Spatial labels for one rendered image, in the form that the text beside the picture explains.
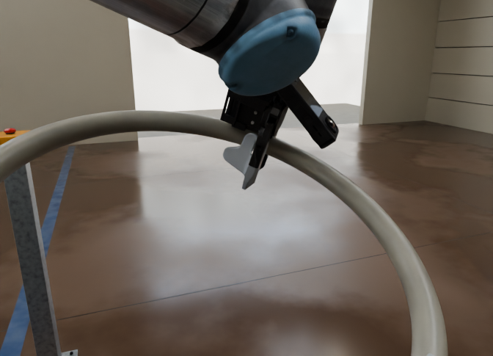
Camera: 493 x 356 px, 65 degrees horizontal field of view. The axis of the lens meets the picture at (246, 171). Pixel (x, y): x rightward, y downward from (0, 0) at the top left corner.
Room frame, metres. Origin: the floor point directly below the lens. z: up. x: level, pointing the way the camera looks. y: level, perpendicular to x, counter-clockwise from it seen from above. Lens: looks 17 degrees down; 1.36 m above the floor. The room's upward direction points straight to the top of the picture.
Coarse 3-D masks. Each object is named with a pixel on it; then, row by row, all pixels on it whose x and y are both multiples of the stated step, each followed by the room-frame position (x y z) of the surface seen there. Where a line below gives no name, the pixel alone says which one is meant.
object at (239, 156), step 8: (248, 136) 0.56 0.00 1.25; (256, 136) 0.55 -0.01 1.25; (248, 144) 0.56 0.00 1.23; (224, 152) 0.57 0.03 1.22; (232, 152) 0.56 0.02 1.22; (240, 152) 0.56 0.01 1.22; (248, 152) 0.56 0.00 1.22; (264, 152) 0.55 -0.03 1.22; (232, 160) 0.56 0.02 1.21; (240, 160) 0.56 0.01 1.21; (248, 160) 0.56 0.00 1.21; (240, 168) 0.56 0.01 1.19; (248, 168) 0.55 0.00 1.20; (248, 176) 0.55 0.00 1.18; (256, 176) 0.56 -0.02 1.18; (248, 184) 0.56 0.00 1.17
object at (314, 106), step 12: (300, 84) 0.55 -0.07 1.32; (288, 96) 0.53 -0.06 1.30; (300, 96) 0.52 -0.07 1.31; (312, 96) 0.56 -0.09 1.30; (300, 108) 0.53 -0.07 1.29; (312, 108) 0.53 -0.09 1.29; (300, 120) 0.53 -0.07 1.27; (312, 120) 0.52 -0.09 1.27; (324, 120) 0.53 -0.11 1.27; (312, 132) 0.53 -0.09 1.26; (324, 132) 0.52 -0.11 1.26; (336, 132) 0.53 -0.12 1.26; (324, 144) 0.52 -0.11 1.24
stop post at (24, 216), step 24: (0, 144) 1.35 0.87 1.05; (24, 168) 1.38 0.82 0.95; (24, 192) 1.38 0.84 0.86; (24, 216) 1.38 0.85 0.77; (24, 240) 1.37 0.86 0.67; (24, 264) 1.37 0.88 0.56; (24, 288) 1.36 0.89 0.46; (48, 288) 1.43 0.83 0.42; (48, 312) 1.38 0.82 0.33; (48, 336) 1.38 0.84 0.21
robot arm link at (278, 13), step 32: (96, 0) 0.27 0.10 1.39; (128, 0) 0.27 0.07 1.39; (160, 0) 0.27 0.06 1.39; (192, 0) 0.28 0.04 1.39; (224, 0) 0.29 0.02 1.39; (256, 0) 0.31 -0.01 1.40; (288, 0) 0.33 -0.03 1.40; (192, 32) 0.30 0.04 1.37; (224, 32) 0.31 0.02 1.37; (256, 32) 0.30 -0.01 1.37; (288, 32) 0.31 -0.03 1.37; (224, 64) 0.32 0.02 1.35; (256, 64) 0.32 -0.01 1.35; (288, 64) 0.34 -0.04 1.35
